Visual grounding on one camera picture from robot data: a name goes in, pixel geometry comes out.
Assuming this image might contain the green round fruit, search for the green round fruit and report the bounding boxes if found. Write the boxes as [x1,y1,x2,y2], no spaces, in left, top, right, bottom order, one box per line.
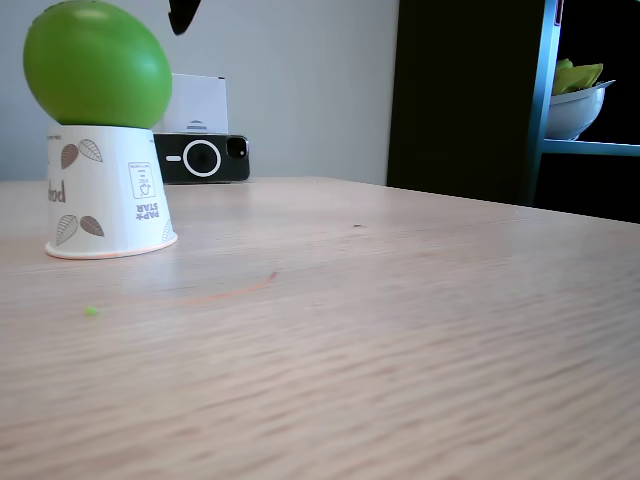
[22,0,174,129]

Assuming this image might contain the white cardboard box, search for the white cardboard box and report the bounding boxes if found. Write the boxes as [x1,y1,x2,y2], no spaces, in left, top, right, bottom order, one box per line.
[160,72,230,135]

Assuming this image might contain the white leaf-print paper cup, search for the white leaf-print paper cup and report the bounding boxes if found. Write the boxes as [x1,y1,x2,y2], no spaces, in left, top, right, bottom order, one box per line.
[44,124,179,260]

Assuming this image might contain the green items in bowl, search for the green items in bowl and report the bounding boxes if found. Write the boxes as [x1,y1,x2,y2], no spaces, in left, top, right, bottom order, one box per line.
[552,58,605,96]

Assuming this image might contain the blue shelf frame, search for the blue shelf frame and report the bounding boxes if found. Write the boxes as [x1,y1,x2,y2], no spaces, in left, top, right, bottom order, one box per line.
[528,0,640,207]

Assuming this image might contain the dark cabinet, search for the dark cabinet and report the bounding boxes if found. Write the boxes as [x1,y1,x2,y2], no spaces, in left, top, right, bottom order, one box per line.
[386,0,546,206]

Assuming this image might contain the black smartphone with ring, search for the black smartphone with ring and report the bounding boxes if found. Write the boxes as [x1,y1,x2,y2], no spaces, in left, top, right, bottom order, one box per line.
[153,132,251,185]

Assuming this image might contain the white bowl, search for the white bowl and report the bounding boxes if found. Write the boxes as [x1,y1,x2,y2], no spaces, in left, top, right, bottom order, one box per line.
[544,79,617,141]

